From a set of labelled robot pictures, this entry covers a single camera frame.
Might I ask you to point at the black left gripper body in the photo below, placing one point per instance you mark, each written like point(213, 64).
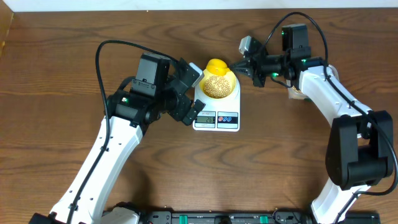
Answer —
point(175, 106)

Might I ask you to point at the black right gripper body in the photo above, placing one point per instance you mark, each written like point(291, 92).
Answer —
point(272, 66)

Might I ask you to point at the yellow measuring scoop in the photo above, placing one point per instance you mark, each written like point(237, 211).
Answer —
point(217, 67)

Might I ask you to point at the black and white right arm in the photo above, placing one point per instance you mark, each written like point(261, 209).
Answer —
point(359, 153)

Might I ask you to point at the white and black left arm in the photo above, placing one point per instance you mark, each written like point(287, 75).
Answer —
point(159, 86)

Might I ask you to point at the pale yellow plastic bowl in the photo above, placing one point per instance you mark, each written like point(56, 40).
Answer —
point(230, 76)

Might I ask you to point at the soybeans in yellow bowl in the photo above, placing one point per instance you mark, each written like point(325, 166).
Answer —
point(217, 87)

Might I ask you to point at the white digital kitchen scale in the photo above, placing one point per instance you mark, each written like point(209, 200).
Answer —
point(219, 114)

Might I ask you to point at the clear container of soybeans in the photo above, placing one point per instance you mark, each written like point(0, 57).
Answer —
point(298, 95)

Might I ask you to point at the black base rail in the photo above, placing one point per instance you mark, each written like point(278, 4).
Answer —
point(167, 217)

